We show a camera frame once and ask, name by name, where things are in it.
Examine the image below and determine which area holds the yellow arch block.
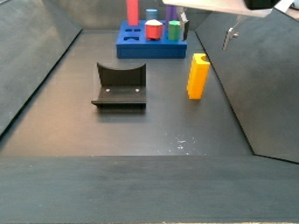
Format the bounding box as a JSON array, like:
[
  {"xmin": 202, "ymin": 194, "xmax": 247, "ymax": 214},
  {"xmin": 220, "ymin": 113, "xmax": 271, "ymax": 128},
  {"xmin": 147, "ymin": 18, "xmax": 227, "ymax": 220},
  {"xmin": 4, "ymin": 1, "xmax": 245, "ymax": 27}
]
[{"xmin": 187, "ymin": 53, "xmax": 211, "ymax": 100}]

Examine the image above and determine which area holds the purple star prism block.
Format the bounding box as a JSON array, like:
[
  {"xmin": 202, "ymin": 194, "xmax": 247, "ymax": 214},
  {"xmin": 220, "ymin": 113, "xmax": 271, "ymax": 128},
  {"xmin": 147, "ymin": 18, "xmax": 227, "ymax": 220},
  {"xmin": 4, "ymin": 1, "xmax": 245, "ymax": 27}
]
[{"xmin": 166, "ymin": 4, "xmax": 178, "ymax": 22}]

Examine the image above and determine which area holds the green cylinder block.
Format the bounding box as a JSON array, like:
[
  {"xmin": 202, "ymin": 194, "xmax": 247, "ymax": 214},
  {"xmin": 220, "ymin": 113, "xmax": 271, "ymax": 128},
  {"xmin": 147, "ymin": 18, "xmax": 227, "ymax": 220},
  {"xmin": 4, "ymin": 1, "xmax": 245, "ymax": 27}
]
[{"xmin": 168, "ymin": 20, "xmax": 180, "ymax": 41}]

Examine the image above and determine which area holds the red rounded wedge block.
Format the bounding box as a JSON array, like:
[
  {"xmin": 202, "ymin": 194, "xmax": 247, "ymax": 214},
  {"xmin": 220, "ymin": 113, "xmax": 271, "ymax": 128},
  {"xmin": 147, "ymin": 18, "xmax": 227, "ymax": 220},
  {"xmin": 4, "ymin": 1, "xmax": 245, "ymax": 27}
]
[{"xmin": 144, "ymin": 19, "xmax": 164, "ymax": 40}]

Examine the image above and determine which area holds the blue shape sorter base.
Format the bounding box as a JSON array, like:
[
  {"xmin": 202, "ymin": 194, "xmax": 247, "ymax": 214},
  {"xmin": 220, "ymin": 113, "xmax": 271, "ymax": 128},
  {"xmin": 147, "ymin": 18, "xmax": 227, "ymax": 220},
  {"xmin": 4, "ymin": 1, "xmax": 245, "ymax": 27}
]
[{"xmin": 116, "ymin": 20, "xmax": 187, "ymax": 59}]

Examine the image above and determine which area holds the light blue cylinder block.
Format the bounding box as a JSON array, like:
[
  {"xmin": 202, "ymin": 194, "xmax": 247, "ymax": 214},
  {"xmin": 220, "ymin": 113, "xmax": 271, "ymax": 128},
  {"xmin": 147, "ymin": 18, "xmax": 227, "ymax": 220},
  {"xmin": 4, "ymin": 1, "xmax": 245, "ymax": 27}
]
[{"xmin": 146, "ymin": 9, "xmax": 158, "ymax": 20}]

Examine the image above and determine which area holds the tall red rectangular block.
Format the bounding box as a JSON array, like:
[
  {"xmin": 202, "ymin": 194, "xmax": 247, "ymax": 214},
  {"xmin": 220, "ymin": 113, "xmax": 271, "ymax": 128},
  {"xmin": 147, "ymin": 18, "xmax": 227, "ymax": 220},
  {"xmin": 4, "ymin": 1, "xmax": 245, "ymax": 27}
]
[{"xmin": 126, "ymin": 0, "xmax": 139, "ymax": 25}]

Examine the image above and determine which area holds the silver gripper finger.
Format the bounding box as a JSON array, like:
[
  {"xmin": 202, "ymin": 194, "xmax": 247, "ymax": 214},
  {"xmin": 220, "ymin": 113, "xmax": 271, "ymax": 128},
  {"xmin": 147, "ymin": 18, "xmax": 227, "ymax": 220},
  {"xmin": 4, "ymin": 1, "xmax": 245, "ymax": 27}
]
[
  {"xmin": 222, "ymin": 15, "xmax": 247, "ymax": 51},
  {"xmin": 176, "ymin": 6, "xmax": 190, "ymax": 41}
]

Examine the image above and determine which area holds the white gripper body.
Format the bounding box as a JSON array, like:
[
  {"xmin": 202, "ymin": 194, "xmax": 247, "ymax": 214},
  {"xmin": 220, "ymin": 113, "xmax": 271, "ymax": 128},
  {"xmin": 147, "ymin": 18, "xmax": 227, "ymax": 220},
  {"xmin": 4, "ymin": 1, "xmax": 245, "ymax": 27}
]
[{"xmin": 163, "ymin": 0, "xmax": 281, "ymax": 18}]

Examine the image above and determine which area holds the black curved fixture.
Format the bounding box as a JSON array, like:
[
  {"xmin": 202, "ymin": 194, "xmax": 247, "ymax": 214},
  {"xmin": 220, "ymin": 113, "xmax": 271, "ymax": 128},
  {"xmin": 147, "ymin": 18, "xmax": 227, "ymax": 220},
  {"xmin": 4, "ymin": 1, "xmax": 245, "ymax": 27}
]
[{"xmin": 91, "ymin": 64, "xmax": 146, "ymax": 109}]

